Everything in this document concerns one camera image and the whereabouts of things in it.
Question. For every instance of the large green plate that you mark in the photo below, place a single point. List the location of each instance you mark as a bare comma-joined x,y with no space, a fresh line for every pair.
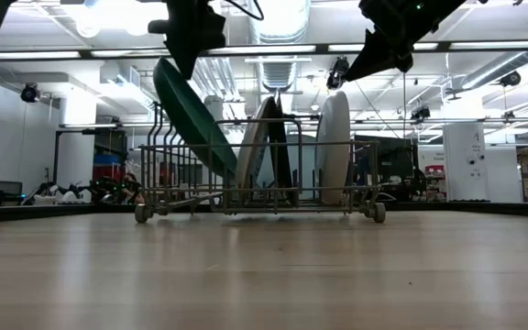
190,114

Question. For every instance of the small black hanging device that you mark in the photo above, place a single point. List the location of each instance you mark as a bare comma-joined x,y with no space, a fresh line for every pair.
421,114

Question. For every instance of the red storage bin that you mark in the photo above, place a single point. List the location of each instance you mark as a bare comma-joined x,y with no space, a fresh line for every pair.
107,173

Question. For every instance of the black overhead camera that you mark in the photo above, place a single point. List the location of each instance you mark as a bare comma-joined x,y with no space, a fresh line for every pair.
337,75

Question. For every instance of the black frame beam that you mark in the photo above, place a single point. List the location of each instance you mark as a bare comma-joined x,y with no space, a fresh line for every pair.
291,49

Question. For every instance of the white column with devices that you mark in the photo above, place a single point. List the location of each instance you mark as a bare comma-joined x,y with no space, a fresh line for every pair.
465,160

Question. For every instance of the beige round plate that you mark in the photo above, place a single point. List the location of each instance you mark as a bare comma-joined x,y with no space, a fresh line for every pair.
252,137

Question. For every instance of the black ceiling dome camera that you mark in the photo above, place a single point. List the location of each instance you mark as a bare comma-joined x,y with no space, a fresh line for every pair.
510,79
30,93

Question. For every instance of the white building pillar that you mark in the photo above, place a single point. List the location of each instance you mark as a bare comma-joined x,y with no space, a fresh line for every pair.
216,107

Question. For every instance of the silver ventilation duct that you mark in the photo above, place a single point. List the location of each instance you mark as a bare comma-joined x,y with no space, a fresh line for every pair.
280,27

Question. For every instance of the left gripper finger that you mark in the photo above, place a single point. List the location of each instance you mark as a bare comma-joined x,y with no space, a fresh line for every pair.
186,62

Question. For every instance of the white round plate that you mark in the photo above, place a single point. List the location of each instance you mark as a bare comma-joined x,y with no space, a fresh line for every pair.
333,146

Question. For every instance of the person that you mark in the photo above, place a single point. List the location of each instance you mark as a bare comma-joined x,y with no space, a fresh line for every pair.
133,190

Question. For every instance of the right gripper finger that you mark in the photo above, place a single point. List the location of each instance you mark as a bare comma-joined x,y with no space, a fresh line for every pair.
376,59

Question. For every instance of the blue storage bin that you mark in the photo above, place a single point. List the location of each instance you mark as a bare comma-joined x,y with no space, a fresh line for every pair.
107,159

